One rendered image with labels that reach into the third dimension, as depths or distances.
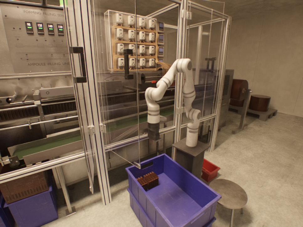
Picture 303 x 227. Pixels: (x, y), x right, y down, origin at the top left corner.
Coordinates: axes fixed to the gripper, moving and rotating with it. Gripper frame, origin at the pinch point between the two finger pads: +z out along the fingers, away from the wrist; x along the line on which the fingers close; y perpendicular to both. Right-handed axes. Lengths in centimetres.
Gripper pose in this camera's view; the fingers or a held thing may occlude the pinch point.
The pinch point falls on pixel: (156, 145)
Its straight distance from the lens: 100.6
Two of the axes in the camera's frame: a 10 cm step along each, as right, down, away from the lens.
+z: 0.0, 9.5, 3.1
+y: -7.4, 2.1, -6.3
